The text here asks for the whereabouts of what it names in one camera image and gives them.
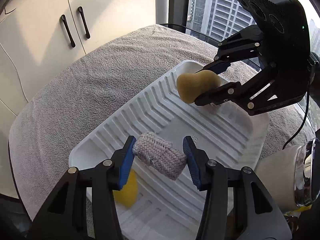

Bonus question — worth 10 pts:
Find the tan round sponge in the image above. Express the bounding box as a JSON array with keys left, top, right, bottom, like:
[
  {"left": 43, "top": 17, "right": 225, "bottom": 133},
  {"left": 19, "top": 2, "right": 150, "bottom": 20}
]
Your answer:
[{"left": 176, "top": 70, "right": 221, "bottom": 104}]

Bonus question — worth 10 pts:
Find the orange yellow half-round sponge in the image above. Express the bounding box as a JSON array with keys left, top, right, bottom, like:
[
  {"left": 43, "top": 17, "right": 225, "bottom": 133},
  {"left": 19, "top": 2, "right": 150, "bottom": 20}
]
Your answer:
[{"left": 113, "top": 169, "right": 138, "bottom": 208}]

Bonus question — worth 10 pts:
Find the grey knitted cloth roll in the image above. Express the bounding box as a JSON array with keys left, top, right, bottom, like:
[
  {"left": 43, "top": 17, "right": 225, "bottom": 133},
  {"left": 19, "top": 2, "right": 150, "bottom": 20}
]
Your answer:
[{"left": 132, "top": 132, "right": 187, "bottom": 180}]

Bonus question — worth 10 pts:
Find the white ceramic mug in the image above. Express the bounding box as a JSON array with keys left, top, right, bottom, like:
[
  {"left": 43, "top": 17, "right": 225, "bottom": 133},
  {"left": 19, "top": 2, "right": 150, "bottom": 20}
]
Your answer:
[{"left": 255, "top": 145, "right": 301, "bottom": 212}]

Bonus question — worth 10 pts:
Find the white plastic tray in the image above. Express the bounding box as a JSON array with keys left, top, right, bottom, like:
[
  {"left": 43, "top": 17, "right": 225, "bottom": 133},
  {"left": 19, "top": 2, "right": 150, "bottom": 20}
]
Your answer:
[{"left": 69, "top": 61, "right": 269, "bottom": 239}]

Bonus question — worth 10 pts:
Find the chrome mug lid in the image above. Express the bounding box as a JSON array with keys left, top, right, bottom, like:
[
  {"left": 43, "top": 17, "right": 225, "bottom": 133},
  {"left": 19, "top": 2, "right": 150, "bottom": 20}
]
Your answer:
[{"left": 294, "top": 138, "right": 319, "bottom": 206}]

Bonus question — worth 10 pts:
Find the grey towel table cover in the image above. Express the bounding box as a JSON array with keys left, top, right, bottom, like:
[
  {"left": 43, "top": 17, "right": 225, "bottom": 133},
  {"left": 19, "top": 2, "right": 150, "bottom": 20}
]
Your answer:
[{"left": 9, "top": 25, "right": 314, "bottom": 218}]

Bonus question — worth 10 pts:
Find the white lower cabinet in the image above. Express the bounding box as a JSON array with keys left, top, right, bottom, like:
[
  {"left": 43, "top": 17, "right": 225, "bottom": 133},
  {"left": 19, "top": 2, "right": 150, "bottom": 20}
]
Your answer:
[{"left": 0, "top": 0, "right": 157, "bottom": 106}]

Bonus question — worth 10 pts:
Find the black window frame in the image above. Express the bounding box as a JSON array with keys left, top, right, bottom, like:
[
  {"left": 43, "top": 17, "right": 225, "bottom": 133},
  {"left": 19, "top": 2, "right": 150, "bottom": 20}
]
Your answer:
[{"left": 168, "top": 0, "right": 189, "bottom": 26}]

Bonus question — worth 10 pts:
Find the white hanging cable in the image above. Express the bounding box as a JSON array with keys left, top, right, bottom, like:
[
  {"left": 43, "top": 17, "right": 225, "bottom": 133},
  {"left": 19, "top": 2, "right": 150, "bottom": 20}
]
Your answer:
[{"left": 0, "top": 42, "right": 29, "bottom": 117}]

